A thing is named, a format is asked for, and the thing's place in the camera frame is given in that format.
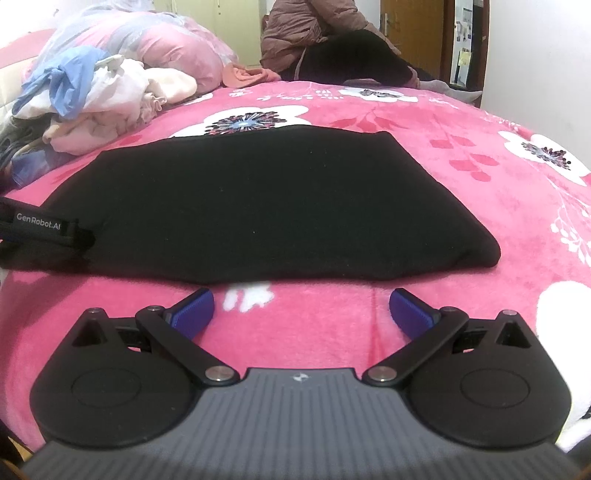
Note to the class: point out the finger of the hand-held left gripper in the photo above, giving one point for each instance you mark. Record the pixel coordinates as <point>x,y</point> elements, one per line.
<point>78,240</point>

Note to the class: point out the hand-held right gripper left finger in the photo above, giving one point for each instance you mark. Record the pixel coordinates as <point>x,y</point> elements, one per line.
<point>191,311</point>

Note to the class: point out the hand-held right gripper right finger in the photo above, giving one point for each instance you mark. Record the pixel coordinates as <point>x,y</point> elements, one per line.
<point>411,311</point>

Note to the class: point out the black t-shirt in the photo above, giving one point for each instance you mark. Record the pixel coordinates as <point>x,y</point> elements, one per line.
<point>277,207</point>

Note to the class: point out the white garment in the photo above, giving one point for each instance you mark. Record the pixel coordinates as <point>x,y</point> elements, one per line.
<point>111,92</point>

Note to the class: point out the blue jeans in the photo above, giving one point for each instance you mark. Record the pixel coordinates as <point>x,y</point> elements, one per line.
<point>41,168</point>

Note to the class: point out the dark grey garment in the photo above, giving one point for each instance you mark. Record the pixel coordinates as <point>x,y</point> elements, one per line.
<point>21,138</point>

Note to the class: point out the pale pink garment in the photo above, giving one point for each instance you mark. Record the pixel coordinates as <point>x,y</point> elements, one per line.
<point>92,134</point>

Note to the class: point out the pink floral blanket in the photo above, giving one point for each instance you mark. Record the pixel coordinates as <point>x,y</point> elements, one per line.
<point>461,207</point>

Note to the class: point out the cream fleece garment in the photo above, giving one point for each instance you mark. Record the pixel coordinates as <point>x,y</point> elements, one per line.
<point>173,85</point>

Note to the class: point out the pink quilt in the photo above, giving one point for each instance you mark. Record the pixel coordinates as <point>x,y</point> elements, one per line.
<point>175,46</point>

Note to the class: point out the coral cloth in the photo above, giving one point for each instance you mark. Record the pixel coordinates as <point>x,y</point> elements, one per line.
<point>249,76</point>

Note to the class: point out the pale yellow wardrobe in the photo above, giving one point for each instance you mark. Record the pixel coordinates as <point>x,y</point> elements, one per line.
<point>207,27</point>

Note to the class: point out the yellow paper note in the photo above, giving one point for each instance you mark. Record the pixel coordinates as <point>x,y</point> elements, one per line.
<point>463,57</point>

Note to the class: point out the wooden door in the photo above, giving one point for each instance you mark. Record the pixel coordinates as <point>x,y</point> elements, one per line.
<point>411,32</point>

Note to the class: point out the dark door frame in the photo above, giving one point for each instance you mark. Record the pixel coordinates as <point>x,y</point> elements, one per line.
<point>480,41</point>

